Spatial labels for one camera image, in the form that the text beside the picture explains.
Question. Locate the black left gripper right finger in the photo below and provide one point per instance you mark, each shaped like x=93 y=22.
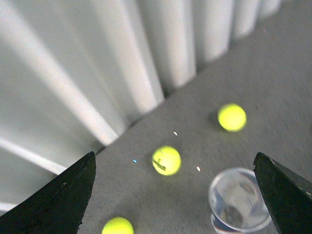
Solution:
x=287 y=195

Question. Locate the left yellow tennis ball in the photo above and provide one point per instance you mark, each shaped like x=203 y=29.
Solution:
x=118 y=225

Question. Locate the clear Wilson tennis ball can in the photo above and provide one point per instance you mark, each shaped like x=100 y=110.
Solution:
x=236 y=203

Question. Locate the middle yellow Wilson tennis ball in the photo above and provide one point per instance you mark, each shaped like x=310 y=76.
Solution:
x=166 y=160

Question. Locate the right yellow tennis ball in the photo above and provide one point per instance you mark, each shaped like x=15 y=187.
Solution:
x=232 y=117

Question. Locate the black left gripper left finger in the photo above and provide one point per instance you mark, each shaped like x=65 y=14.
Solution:
x=58 y=207

